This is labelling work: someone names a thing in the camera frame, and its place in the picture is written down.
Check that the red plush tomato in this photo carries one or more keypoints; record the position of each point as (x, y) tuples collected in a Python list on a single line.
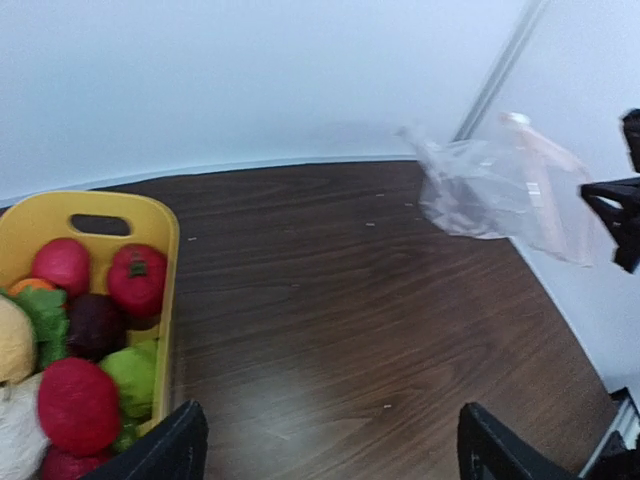
[(136, 280)]

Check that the yellow plastic basket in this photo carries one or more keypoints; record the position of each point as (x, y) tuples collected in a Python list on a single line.
[(40, 218)]

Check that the red plush apple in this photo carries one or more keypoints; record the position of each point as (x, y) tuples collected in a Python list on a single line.
[(78, 407)]

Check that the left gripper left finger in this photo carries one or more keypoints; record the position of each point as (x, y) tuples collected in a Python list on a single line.
[(176, 448)]

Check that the right aluminium frame post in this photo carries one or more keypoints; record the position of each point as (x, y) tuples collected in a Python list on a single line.
[(498, 74)]

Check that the small red plush fruit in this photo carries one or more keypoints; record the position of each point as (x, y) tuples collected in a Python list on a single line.
[(66, 263)]

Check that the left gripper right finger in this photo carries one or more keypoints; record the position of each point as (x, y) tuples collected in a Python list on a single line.
[(487, 449)]

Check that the yellow plush burger bun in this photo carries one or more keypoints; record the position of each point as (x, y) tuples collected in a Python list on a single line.
[(18, 347)]

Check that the clear zip top bag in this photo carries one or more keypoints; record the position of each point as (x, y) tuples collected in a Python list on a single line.
[(524, 187)]

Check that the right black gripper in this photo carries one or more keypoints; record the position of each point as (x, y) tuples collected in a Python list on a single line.
[(616, 203)]

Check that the dark purple plush fruit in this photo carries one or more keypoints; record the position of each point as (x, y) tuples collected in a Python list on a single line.
[(97, 327)]

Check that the green plush vegetable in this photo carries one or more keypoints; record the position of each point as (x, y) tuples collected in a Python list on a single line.
[(133, 370)]

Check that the green plush lettuce leaf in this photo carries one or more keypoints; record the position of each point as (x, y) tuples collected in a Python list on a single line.
[(48, 317)]

